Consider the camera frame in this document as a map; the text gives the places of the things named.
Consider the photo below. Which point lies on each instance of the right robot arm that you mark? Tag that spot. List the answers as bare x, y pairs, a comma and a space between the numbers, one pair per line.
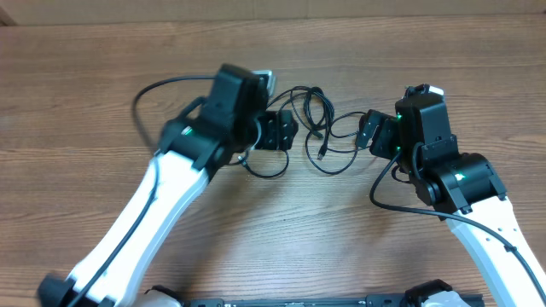
462, 189

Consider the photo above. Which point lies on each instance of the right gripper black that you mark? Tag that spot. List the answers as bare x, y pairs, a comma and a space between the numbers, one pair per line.
386, 130

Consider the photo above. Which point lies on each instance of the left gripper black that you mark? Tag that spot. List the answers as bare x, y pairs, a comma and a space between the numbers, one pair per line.
277, 136

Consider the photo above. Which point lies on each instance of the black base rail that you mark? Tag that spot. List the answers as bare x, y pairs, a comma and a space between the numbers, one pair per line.
432, 293

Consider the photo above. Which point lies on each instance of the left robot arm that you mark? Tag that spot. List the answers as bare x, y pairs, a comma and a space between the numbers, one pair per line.
203, 138

